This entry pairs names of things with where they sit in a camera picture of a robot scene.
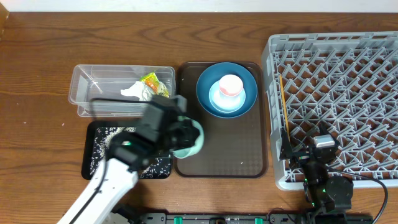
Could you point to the light blue bowl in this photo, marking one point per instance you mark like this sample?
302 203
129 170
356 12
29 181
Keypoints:
226 103

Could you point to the clear plastic bin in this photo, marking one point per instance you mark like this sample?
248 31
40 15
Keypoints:
95 89

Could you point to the wooden chopstick left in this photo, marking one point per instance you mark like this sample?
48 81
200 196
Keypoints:
284 106

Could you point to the white tissue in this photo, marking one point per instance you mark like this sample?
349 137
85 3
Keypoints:
139 90

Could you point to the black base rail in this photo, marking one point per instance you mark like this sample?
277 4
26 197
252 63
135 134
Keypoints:
127 215

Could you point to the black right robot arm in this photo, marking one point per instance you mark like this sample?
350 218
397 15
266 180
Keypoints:
330 196

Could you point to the pink cup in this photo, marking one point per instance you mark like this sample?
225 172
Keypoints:
230 85

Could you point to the brown serving tray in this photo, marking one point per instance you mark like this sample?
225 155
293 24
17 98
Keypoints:
234 146

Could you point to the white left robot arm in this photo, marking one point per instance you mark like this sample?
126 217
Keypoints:
119 173

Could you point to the white rice pile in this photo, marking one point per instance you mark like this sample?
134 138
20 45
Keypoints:
160 168

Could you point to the dark blue plate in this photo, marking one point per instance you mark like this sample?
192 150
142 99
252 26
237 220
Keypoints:
246 71

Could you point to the yellow green snack wrapper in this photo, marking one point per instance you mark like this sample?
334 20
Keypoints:
155 84

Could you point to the black tray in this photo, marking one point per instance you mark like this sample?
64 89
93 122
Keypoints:
102 123

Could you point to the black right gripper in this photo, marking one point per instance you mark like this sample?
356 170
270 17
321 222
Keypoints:
300 157

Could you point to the grey plastic dishwasher rack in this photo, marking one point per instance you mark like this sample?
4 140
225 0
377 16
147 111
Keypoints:
349 81

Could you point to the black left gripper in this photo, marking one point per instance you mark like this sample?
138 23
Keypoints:
192 130

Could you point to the green bowl with rice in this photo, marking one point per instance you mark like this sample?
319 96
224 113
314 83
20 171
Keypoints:
198 143

